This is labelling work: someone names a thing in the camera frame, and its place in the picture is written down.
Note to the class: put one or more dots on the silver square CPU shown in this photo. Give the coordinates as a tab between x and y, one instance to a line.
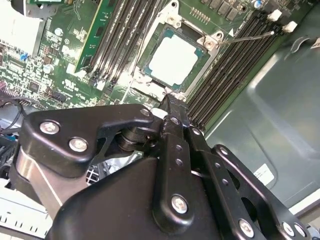
175	60

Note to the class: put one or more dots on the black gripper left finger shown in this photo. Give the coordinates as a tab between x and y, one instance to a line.
75	130

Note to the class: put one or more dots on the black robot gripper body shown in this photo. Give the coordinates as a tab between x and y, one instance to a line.
112	212

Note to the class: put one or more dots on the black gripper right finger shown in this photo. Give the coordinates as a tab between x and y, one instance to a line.
225	190

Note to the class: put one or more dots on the thin metal locking lever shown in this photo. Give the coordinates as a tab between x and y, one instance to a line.
250	37

